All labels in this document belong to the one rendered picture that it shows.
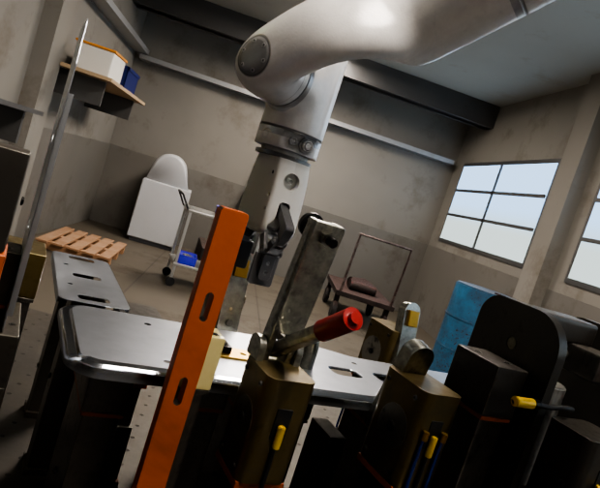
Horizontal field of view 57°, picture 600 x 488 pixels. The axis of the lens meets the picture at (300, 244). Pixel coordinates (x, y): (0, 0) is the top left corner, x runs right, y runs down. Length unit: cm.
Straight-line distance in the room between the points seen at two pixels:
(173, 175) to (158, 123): 102
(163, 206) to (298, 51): 685
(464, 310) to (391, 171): 354
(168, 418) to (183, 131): 759
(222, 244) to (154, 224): 692
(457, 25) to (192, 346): 44
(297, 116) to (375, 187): 761
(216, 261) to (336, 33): 27
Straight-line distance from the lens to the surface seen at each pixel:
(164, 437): 61
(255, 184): 72
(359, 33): 63
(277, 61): 64
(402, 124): 842
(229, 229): 55
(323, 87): 71
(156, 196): 743
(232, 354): 77
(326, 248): 58
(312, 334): 55
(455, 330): 532
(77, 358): 64
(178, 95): 817
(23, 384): 129
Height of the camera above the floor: 123
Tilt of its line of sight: 5 degrees down
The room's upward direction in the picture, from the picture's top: 18 degrees clockwise
